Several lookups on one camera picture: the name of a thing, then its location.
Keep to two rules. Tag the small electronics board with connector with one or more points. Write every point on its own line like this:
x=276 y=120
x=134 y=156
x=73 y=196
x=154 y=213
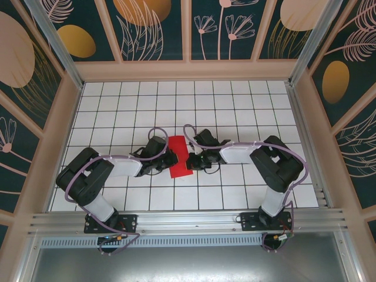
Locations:
x=113 y=238
x=283 y=237

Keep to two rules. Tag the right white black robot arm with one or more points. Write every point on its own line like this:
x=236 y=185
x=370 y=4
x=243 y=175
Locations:
x=279 y=167

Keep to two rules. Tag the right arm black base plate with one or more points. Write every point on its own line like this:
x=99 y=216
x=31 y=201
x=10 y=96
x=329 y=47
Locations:
x=249 y=221

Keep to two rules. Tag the long aluminium mounting rail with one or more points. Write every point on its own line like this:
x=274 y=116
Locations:
x=188 y=220

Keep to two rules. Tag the red cloth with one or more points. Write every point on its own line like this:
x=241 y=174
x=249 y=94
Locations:
x=177 y=144

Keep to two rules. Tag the aluminium table side rail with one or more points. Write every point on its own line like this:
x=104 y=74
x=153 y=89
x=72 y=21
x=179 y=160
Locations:
x=305 y=141

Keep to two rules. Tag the grey metal sheet panel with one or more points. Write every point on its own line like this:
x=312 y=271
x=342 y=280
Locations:
x=188 y=264

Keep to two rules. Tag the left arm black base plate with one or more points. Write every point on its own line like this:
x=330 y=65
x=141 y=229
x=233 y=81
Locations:
x=129 y=223

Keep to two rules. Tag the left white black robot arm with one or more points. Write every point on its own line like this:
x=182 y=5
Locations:
x=85 y=176

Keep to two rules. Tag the aluminium frame post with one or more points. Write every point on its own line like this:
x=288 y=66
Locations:
x=58 y=50
x=311 y=44

